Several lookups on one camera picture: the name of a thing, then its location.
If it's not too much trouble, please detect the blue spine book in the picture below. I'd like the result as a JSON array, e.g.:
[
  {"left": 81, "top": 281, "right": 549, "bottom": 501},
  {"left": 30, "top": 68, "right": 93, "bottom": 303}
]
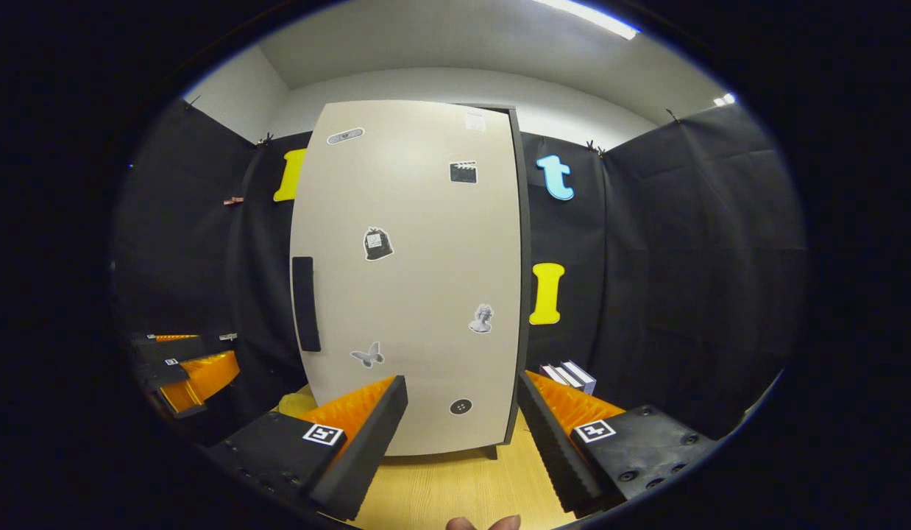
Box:
[{"left": 562, "top": 360, "right": 597, "bottom": 395}]

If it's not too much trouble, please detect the long ceiling light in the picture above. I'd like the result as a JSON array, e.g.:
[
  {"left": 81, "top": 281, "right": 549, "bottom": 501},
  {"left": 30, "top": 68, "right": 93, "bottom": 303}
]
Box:
[{"left": 533, "top": 0, "right": 640, "bottom": 41}]

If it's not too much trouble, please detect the black door handle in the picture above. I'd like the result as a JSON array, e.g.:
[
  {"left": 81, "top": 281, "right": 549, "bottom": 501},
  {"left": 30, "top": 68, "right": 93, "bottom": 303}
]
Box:
[{"left": 291, "top": 256, "right": 322, "bottom": 353}]

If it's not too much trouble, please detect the beige cabinet door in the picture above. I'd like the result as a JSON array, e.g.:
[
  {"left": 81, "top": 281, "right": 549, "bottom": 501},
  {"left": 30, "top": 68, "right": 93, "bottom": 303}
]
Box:
[{"left": 288, "top": 99, "right": 522, "bottom": 457}]

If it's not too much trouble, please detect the black backdrop cloth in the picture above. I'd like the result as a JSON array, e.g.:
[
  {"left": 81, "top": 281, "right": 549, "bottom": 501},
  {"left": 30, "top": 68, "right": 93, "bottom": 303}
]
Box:
[{"left": 113, "top": 99, "right": 806, "bottom": 442}]

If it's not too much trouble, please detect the yellow knitted coaster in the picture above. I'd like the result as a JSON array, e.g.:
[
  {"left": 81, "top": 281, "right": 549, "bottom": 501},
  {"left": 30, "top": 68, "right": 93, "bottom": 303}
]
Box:
[{"left": 279, "top": 386, "right": 320, "bottom": 420}]

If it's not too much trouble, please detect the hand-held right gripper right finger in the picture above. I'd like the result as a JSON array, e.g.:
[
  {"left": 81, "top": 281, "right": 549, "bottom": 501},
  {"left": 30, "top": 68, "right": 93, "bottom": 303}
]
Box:
[{"left": 516, "top": 370, "right": 721, "bottom": 516}]

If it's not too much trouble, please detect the dark grey cabinet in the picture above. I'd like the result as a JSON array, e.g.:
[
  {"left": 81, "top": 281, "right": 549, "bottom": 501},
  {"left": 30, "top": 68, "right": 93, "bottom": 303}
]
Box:
[{"left": 288, "top": 99, "right": 534, "bottom": 461}]

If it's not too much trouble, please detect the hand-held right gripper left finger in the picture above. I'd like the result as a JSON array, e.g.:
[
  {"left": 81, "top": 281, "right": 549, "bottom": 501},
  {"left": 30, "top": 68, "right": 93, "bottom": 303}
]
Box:
[{"left": 205, "top": 374, "right": 409, "bottom": 522}]

